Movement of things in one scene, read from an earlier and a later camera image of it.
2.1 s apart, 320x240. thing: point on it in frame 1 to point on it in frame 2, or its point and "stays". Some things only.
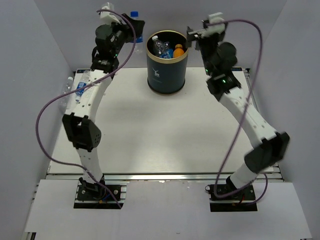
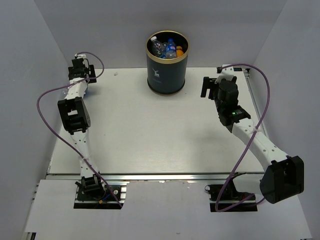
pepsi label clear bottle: (139, 39) to (171, 49)
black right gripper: (201, 39) to (208, 84)
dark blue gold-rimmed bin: (167, 54) stays
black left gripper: (123, 28) to (91, 75)
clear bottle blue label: (158, 46) stays
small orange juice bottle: (178, 51) stays
